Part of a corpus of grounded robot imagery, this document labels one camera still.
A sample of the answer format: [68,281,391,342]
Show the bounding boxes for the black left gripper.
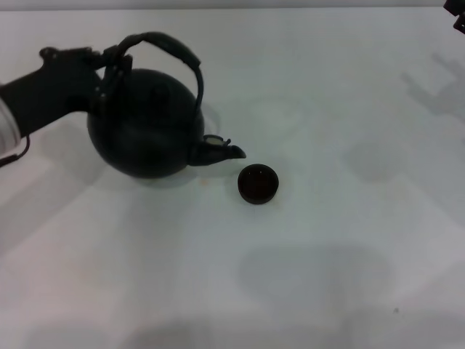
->
[0,45,133,138]

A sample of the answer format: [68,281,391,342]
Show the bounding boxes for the black round teapot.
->
[86,31,247,180]

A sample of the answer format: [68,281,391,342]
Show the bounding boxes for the small dark teacup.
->
[237,164,280,206]

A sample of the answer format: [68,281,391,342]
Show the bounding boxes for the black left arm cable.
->
[0,135,31,167]

